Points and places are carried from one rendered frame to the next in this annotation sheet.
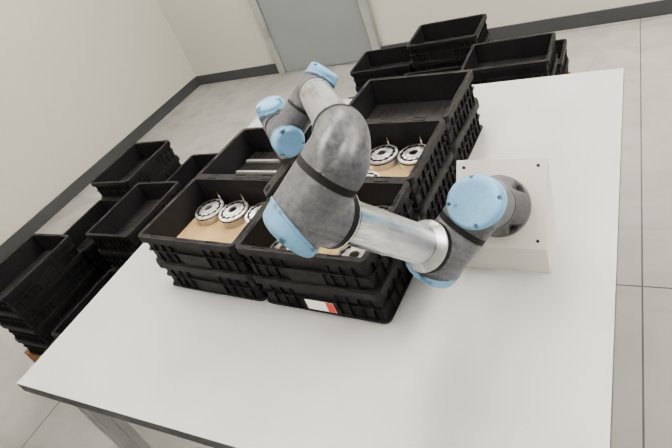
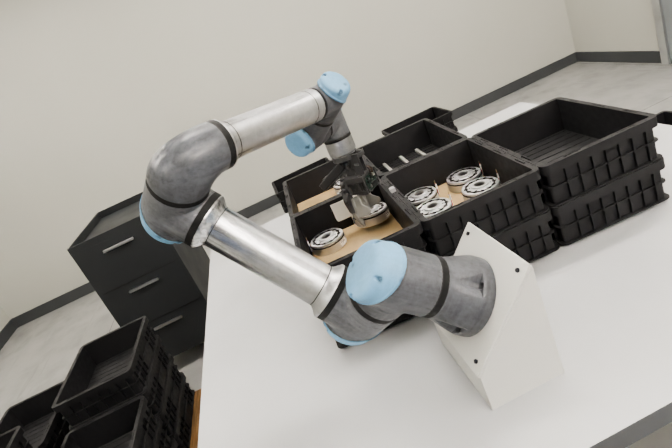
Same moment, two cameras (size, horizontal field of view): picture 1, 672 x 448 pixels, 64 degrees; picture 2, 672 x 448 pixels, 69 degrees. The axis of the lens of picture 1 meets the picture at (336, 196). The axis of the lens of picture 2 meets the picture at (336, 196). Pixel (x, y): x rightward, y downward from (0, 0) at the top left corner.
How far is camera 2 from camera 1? 0.96 m
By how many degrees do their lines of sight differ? 45
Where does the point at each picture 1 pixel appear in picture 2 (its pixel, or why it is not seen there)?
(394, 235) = (254, 261)
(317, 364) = (283, 344)
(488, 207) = (364, 283)
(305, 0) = not seen: outside the picture
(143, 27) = not seen: outside the picture
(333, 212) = (160, 213)
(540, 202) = (498, 317)
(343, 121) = (181, 138)
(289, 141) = (294, 142)
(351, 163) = (161, 177)
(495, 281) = (444, 377)
